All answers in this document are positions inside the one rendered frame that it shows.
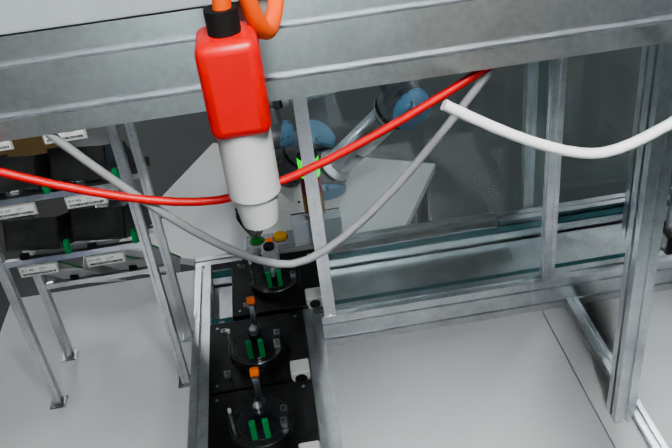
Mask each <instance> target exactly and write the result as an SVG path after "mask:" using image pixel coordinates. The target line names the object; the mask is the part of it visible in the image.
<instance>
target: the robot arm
mask: <svg viewBox="0 0 672 448"><path fill-rule="evenodd" d="M291 105H293V101H292V99H285V100H278V101H271V102H269V106H270V115H271V132H272V138H273V144H274V150H275V155H276V161H277V167H278V173H279V177H281V176H284V175H286V174H289V173H291V172H294V171H296V170H298V165H297V158H296V154H297V153H298V152H299V151H300V148H299V141H298V135H297V130H296V131H295V132H294V129H293V126H292V124H291V122H290V121H289V120H282V119H281V116H280V113H279V110H278V109H281V108H285V107H288V106H291ZM298 184H300V178H299V179H296V180H294V181H291V182H289V183H287V184H284V185H282V186H284V187H288V188H292V187H296V186H297V185H298ZM235 211H236V218H237V221H238V222H239V224H240V225H241V226H242V228H243V229H244V230H245V231H246V232H247V233H248V234H249V235H250V236H251V237H253V238H254V239H258V238H259V237H260V236H261V234H262V232H263V230H259V231H256V233H255V232H254V230H249V229H246V228H245V227H244V226H243V224H242V221H241V219H240V216H239V214H238V211H237V208H235Z"/></svg>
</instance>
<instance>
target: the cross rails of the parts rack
mask: <svg viewBox="0 0 672 448"><path fill-rule="evenodd" d="M131 173H132V177H133V179H139V175H138V171H133V172H131ZM76 183H77V185H82V186H87V187H93V188H99V189H105V190H111V189H117V188H116V187H115V186H114V185H112V184H111V183H109V182H108V181H106V180H105V179H99V180H84V181H76ZM50 189H51V190H50V193H49V194H44V192H43V189H39V190H23V191H9V195H10V196H7V198H6V199H2V200H0V206H6V205H13V204H19V203H26V202H32V201H39V200H45V199H52V198H58V197H65V196H72V195H78V194H77V193H72V192H67V191H62V190H57V189H52V188H50ZM147 229H148V232H149V234H151V233H155V232H154V228H153V226H148V227H147ZM107 240H113V239H105V240H88V241H75V242H73V243H71V244H70V245H71V246H75V245H81V244H87V243H91V242H100V241H107ZM140 247H141V244H140V241H139V242H138V243H135V244H134V243H133V241H132V240H130V241H123V242H117V243H111V244H104V245H98V247H97V248H95V249H88V247H85V248H79V249H72V252H71V254H66V252H65V251H60V252H53V253H47V254H40V255H34V256H30V259H25V260H21V259H20V258H15V259H9V260H4V263H3V264H4V266H5V269H7V268H13V267H19V266H26V265H32V264H38V263H45V262H51V261H57V260H64V259H70V258H76V257H83V256H89V255H95V254H102V253H108V252H114V251H121V250H127V249H133V248H140Z"/></svg>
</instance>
